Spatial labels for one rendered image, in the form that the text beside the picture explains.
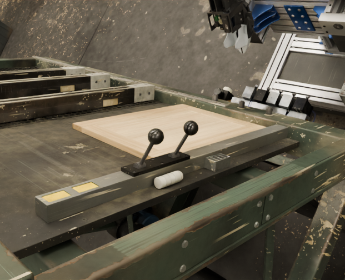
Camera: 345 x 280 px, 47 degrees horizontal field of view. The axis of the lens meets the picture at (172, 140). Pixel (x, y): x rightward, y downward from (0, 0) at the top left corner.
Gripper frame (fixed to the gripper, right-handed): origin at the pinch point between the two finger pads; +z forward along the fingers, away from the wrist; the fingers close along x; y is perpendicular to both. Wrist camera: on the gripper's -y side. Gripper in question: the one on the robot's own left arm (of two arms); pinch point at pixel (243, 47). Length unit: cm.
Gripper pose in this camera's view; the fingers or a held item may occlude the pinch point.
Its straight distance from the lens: 113.7
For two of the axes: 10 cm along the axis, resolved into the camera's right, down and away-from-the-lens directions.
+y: -6.5, 6.2, -4.4
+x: 7.1, 2.7, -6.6
